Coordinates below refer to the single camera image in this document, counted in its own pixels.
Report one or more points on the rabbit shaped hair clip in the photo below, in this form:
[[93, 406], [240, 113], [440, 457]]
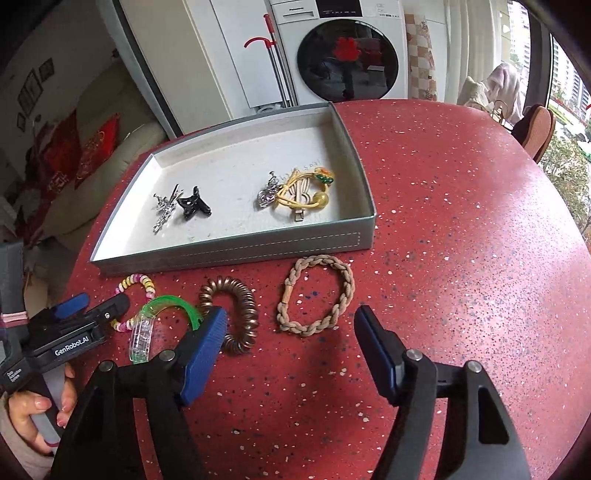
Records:
[[301, 203]]

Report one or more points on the checkered cloth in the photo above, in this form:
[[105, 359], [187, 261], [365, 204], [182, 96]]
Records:
[[420, 55]]

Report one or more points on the small picture frame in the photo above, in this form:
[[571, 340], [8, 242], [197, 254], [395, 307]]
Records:
[[46, 70]]

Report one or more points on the grey jewelry tray box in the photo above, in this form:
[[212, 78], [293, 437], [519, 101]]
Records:
[[231, 170]]

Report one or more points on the beige clothes pile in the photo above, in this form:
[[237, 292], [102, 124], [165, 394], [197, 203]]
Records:
[[503, 87]]

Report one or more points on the silver brooch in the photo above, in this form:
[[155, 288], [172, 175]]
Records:
[[267, 197]]

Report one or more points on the large picture frame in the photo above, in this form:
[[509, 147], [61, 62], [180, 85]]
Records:
[[27, 90]]

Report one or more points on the white cabinet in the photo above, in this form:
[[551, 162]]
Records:
[[221, 50]]

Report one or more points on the person's left hand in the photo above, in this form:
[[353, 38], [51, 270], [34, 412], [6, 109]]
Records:
[[27, 408]]

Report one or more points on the white washing machine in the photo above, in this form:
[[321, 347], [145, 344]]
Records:
[[351, 55]]

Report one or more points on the small silver pendant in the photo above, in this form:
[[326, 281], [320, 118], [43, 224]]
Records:
[[274, 176]]

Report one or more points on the red patterned cushion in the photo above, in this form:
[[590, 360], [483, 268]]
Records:
[[99, 147]]

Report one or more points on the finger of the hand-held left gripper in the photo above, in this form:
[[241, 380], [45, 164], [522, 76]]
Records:
[[111, 307], [71, 304]]

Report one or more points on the black claw hair clip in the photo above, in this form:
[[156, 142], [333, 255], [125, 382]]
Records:
[[191, 205]]

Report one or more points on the light green armchair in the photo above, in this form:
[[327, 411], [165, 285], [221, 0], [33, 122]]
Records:
[[134, 143]]

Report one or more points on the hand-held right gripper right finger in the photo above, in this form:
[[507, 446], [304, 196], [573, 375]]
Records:
[[374, 350]]

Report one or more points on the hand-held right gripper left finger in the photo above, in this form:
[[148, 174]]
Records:
[[205, 350]]

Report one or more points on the red printed cloth pile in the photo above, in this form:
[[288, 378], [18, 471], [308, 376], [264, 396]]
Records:
[[57, 157]]

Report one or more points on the silver spiked hair clip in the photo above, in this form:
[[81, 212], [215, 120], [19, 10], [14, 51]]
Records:
[[165, 212]]

